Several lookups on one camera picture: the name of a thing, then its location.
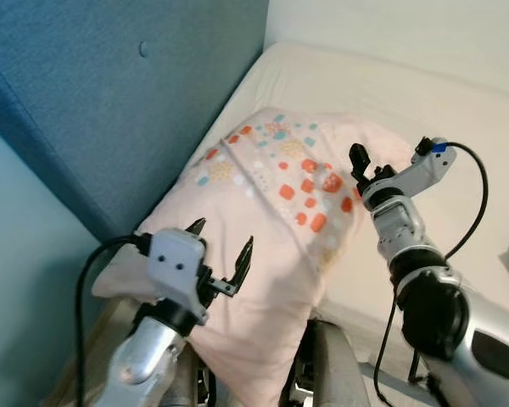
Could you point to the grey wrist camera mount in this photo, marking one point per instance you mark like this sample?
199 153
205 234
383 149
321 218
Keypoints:
174 267
424 168

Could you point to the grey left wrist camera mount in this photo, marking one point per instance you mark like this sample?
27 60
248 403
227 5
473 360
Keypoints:
174 267

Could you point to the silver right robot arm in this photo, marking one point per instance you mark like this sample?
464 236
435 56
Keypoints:
407 246

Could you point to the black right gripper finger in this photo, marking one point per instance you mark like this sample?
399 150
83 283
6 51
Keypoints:
361 161

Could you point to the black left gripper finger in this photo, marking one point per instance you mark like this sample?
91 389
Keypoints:
244 263
198 227

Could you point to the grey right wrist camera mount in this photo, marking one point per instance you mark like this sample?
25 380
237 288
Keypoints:
424 168

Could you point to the beige bed mattress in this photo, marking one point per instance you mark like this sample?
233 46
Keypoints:
458 110

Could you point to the teal upholstered headboard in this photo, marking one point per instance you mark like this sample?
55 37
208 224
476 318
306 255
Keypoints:
110 102

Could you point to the silver right robot leg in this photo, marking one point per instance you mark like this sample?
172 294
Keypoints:
331 369

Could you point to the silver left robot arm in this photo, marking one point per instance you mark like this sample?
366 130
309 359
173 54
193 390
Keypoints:
144 360

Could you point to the pink patterned pillow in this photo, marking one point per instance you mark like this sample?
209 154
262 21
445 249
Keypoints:
254 254

